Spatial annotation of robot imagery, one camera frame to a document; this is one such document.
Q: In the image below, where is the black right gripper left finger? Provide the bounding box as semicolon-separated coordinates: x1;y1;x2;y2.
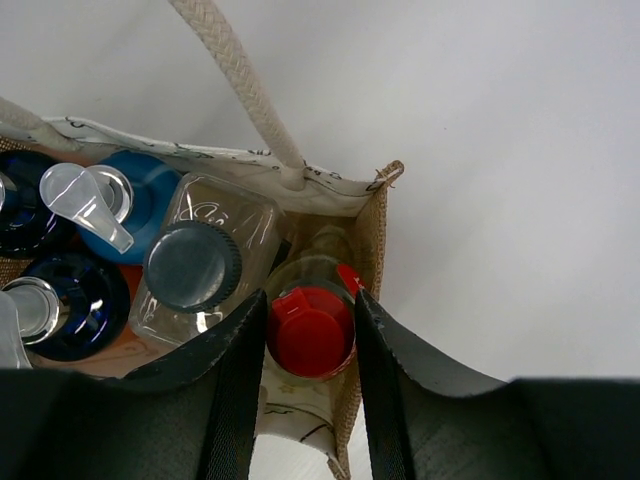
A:
1;291;267;479

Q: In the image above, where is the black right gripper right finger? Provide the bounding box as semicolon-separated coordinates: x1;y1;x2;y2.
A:
355;290;639;479

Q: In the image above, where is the canvas and burlap tote bag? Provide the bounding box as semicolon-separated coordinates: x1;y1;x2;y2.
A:
1;1;404;479

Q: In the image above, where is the yellow liquid bottle red cap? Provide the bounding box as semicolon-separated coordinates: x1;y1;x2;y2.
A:
265;225;363;382

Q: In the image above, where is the clear square bottle dark cap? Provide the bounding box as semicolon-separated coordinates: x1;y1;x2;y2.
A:
129;173;291;346

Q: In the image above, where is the orange box in bag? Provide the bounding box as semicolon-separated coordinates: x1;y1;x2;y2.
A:
118;264;143;301

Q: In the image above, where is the dark blue pump bottle front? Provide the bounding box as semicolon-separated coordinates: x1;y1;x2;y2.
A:
1;251;131;363

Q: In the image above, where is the dark blue pump bottle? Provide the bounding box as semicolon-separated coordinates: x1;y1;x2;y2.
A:
1;251;131;363
1;150;76;259

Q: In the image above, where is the teal blue pump bottle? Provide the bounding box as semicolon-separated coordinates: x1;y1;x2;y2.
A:
39;151;181;265

